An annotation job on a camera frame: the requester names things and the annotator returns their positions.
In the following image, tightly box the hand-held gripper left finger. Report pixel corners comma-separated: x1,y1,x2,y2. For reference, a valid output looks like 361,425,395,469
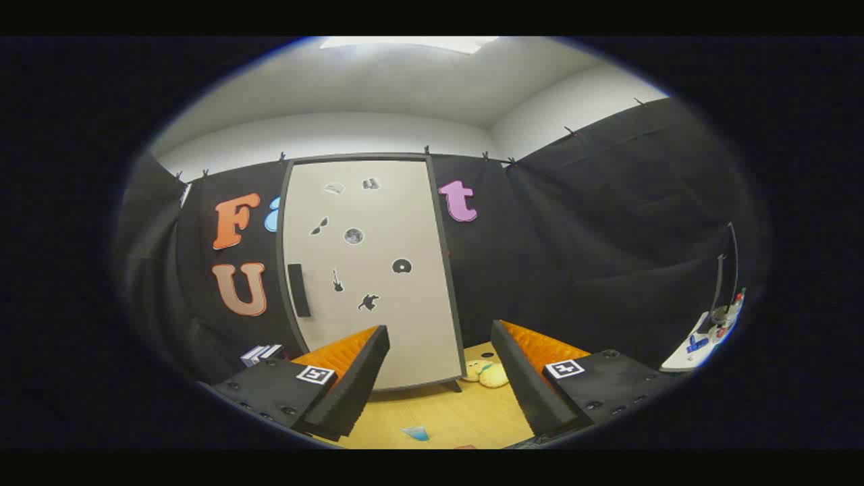
213,325,391,443

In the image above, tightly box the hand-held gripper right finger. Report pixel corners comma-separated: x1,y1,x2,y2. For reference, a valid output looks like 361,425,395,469
491,319,682,436

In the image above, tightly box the white cabinet door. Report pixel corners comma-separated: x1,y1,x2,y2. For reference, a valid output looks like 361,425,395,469
282,160,460,391

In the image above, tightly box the black door handle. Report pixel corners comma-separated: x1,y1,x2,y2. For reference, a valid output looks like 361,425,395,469
288,263,312,318

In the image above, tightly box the yellow plush toy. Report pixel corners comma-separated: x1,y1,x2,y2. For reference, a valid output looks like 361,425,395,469
461,359,510,389

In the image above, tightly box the grey cabinet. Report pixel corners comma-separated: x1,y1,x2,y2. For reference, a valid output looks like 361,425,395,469
277,154,466,394

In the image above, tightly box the black backdrop cloth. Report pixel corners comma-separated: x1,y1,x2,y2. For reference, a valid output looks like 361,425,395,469
115,98,767,385

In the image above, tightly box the white side table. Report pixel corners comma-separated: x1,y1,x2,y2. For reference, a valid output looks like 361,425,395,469
660,290,745,373

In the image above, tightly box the ceiling light panel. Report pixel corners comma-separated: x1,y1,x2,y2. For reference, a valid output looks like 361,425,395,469
319,36,500,56

